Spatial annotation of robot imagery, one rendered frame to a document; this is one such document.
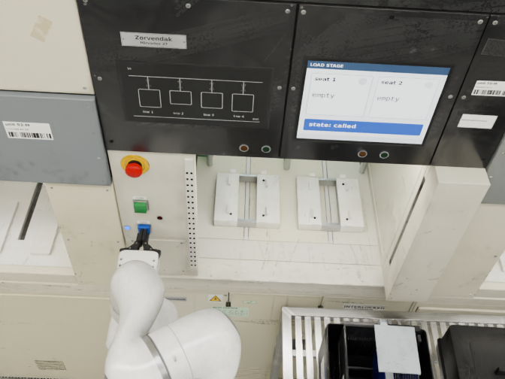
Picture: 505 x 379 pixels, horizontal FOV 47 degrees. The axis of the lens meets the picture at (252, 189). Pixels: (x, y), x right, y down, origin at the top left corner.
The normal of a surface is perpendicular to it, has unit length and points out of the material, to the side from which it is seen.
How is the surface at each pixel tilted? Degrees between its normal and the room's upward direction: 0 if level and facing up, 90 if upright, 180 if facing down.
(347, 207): 0
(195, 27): 90
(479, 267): 90
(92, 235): 90
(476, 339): 0
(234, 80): 90
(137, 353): 6
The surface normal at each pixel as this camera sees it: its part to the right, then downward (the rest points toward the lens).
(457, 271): -0.02, 0.76
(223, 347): 0.52, 0.06
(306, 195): 0.05, -0.65
